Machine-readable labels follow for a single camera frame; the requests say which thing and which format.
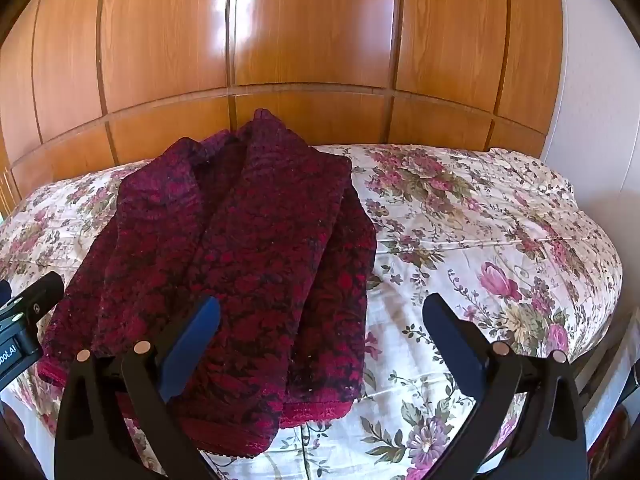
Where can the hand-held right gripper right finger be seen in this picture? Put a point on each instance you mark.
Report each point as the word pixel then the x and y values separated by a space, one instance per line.
pixel 452 352

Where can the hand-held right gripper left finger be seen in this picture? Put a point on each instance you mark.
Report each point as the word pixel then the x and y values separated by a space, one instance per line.
pixel 192 347

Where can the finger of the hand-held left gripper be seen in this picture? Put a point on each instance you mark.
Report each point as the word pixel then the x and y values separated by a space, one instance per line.
pixel 45 292

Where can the dark red patterned fleece pants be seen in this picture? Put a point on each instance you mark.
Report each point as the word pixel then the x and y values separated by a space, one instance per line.
pixel 250 260

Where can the floral bedspread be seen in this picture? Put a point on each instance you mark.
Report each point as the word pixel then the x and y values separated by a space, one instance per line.
pixel 475 240

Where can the red patterned rug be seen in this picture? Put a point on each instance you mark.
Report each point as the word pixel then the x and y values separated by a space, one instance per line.
pixel 612 435

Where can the wooden panelled headboard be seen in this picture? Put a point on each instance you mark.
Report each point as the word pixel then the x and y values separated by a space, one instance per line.
pixel 300 35

